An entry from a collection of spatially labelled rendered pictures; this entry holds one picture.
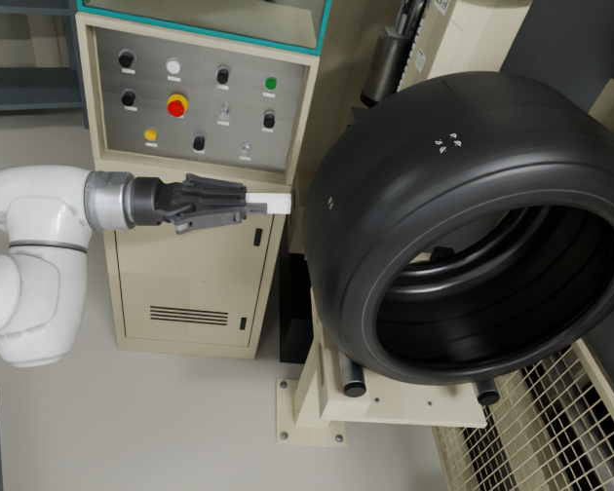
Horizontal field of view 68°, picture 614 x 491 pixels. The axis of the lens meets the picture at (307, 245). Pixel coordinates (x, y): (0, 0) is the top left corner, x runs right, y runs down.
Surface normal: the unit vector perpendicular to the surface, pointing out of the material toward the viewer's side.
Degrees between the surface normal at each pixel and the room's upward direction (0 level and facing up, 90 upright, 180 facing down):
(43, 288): 51
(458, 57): 90
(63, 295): 55
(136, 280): 90
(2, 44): 90
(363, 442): 0
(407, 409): 0
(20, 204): 46
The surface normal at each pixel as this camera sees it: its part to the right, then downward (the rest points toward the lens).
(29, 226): 0.04, -0.15
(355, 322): -0.05, 0.67
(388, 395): 0.20, -0.73
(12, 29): 0.46, 0.66
